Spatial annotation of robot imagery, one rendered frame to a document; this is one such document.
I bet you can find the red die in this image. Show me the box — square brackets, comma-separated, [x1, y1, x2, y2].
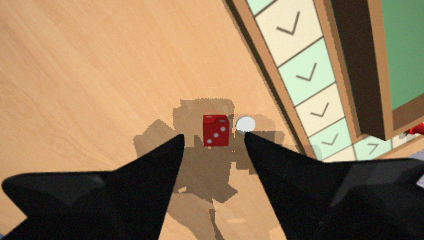
[203, 115, 230, 147]

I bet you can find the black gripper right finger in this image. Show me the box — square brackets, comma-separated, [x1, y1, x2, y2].
[244, 132, 424, 240]

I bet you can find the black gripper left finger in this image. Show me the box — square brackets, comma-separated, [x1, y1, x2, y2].
[1, 134, 185, 240]

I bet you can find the red pawn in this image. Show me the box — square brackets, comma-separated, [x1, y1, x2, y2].
[405, 123, 424, 135]

